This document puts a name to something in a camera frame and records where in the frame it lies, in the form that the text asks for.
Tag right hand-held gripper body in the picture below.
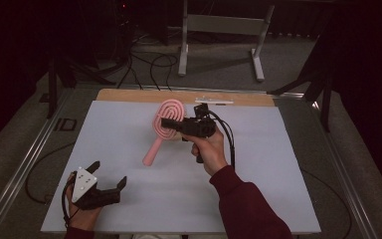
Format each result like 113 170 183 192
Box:
180 97 234 139

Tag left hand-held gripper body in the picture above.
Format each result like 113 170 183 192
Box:
72 166 121 211

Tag pink hairbrush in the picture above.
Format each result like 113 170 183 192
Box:
142 99 187 167

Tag person's right hand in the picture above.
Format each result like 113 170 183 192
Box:
182 127 229 177

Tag person's left hand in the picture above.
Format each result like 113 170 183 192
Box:
65 173 102 231

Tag white table mat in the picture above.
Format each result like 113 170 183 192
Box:
40 100 322 234

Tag black metal stand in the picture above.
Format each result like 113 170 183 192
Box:
45 56 117 120

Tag grey metal stand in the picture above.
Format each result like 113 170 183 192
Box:
177 0 276 83

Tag black tripod stand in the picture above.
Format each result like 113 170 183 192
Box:
267 6 335 133

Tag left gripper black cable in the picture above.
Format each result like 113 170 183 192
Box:
61 170 79 229

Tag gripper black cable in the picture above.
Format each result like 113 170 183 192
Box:
208 111 237 171
61 170 79 229

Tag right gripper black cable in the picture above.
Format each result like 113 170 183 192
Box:
208 111 237 171

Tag black floor bracket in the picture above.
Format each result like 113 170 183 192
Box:
53 118 79 132

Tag black floor cable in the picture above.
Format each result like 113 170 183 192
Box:
116 54 144 91
149 53 179 92
25 141 76 204
300 168 353 239

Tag aluminium floor rail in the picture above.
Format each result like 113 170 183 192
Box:
311 101 376 239
0 89 76 239

